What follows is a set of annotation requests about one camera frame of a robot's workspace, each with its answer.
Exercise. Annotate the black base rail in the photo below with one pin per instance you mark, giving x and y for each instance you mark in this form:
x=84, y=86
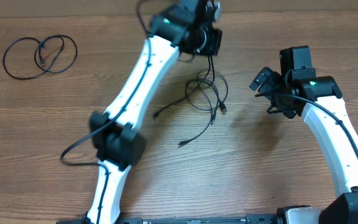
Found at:
x=197, y=220

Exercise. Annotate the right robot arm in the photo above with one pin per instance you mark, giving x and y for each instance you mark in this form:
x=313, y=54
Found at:
x=297, y=91

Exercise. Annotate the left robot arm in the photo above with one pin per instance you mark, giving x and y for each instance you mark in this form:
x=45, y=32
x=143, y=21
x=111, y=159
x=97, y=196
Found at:
x=184, y=27

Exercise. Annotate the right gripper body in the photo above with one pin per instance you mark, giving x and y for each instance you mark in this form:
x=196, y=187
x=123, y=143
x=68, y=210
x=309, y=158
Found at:
x=286, y=105

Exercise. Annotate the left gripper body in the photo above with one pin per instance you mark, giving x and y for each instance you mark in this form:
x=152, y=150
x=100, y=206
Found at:
x=211, y=46

